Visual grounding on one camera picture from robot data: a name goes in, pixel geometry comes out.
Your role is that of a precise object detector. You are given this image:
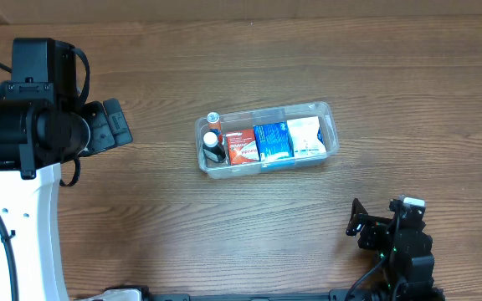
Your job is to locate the blue medicine box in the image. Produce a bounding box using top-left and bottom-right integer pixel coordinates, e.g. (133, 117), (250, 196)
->
(254, 121), (293, 162)

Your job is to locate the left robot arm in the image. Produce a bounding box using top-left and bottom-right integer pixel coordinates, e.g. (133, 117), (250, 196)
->
(0, 38), (105, 300)

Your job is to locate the white medicine box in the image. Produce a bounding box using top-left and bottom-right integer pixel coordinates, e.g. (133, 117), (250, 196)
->
(287, 116), (326, 158)

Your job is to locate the orange vitamin tube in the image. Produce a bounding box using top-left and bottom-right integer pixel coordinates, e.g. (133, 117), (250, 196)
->
(207, 112), (223, 144)

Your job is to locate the dark syrup bottle white cap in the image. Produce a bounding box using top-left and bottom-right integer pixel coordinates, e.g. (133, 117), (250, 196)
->
(203, 131), (226, 163)

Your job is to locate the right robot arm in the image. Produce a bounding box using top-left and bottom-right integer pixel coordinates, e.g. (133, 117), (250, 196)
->
(343, 195), (445, 301)

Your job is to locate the red medicine box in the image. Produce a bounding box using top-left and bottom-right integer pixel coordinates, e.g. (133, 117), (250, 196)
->
(225, 129), (259, 165)

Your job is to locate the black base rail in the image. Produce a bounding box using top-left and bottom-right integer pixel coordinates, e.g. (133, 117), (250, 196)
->
(73, 286), (447, 301)

